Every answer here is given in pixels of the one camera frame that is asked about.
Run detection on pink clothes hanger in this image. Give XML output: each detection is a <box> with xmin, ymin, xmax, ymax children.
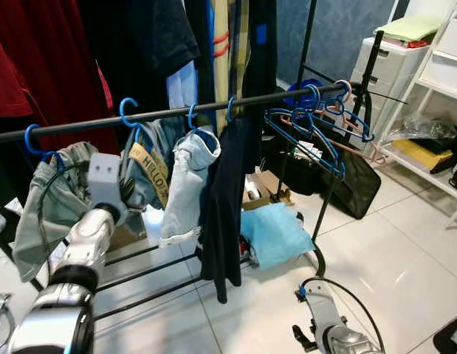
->
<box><xmin>276</xmin><ymin>79</ymin><xmax>388</xmax><ymax>165</ymax></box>

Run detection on brown cardboard box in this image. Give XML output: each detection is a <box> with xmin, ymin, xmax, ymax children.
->
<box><xmin>103</xmin><ymin>221</ymin><xmax>151</xmax><ymax>255</ymax></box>

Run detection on light blue denim shorts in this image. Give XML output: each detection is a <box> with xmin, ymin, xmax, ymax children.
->
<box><xmin>160</xmin><ymin>127</ymin><xmax>221</xmax><ymax>248</ymax></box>

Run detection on grey green hanging garment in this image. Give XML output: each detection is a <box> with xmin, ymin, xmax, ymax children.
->
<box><xmin>13</xmin><ymin>140</ymin><xmax>100</xmax><ymax>283</ymax></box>

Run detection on denim shorts with yellow tag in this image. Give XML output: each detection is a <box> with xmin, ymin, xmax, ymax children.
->
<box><xmin>119</xmin><ymin>117</ymin><xmax>190</xmax><ymax>215</ymax></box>

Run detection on black metal clothes rack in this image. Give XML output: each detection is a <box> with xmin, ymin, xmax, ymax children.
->
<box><xmin>0</xmin><ymin>0</ymin><xmax>410</xmax><ymax>325</ymax></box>

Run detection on light blue cloth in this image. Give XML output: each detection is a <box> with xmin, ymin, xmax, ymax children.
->
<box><xmin>240</xmin><ymin>203</ymin><xmax>316</xmax><ymax>270</ymax></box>

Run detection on pale blue hanging cloth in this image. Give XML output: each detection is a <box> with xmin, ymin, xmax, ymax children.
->
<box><xmin>165</xmin><ymin>60</ymin><xmax>199</xmax><ymax>110</ymax></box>

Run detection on small open cardboard box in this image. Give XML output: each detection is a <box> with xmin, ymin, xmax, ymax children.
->
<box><xmin>241</xmin><ymin>170</ymin><xmax>294</xmax><ymax>211</ymax></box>

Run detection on dark red hanging garment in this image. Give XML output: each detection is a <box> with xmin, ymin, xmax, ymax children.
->
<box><xmin>0</xmin><ymin>0</ymin><xmax>120</xmax><ymax>154</ymax></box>

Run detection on yellow cloth with red stripes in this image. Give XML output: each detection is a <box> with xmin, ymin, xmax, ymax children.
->
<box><xmin>207</xmin><ymin>0</ymin><xmax>251</xmax><ymax>135</ymax></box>

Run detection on black hanging t-shirt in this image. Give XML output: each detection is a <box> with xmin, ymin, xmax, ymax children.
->
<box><xmin>77</xmin><ymin>0</ymin><xmax>203</xmax><ymax>111</ymax></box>

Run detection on black fabric bag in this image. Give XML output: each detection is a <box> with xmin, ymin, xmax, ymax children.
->
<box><xmin>259</xmin><ymin>131</ymin><xmax>382</xmax><ymax>221</ymax></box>

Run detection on bright red garment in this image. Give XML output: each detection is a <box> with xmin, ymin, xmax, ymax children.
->
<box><xmin>0</xmin><ymin>24</ymin><xmax>33</xmax><ymax>119</ymax></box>

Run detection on flat yellow item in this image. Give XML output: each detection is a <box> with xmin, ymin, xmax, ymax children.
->
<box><xmin>393</xmin><ymin>138</ymin><xmax>454</xmax><ymax>172</ymax></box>

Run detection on clear plastic bag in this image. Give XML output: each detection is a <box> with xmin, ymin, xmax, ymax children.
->
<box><xmin>394</xmin><ymin>114</ymin><xmax>457</xmax><ymax>142</ymax></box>

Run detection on white shelf unit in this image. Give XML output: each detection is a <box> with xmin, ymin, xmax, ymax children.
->
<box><xmin>379</xmin><ymin>0</ymin><xmax>457</xmax><ymax>204</ymax></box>

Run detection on black garment with blue patch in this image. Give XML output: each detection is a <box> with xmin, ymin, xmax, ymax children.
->
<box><xmin>243</xmin><ymin>0</ymin><xmax>281</xmax><ymax>111</ymax></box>

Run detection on white plastic drawer cabinet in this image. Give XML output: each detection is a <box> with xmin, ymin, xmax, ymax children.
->
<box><xmin>351</xmin><ymin>35</ymin><xmax>436</xmax><ymax>145</ymax></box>

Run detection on folded green cloth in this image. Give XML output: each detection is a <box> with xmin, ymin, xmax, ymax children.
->
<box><xmin>374</xmin><ymin>16</ymin><xmax>444</xmax><ymax>44</ymax></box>

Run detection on light grey left wrist camera mount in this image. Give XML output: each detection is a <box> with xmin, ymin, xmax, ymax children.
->
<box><xmin>86</xmin><ymin>153</ymin><xmax>131</xmax><ymax>222</ymax></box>

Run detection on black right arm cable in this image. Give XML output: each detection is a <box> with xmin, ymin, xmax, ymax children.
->
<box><xmin>298</xmin><ymin>277</ymin><xmax>386</xmax><ymax>354</ymax></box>

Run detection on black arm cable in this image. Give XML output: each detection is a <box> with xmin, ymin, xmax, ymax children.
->
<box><xmin>36</xmin><ymin>161</ymin><xmax>92</xmax><ymax>270</ymax></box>
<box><xmin>298</xmin><ymin>277</ymin><xmax>386</xmax><ymax>354</ymax></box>

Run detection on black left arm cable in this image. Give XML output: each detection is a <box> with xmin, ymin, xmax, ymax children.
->
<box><xmin>36</xmin><ymin>161</ymin><xmax>92</xmax><ymax>270</ymax></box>

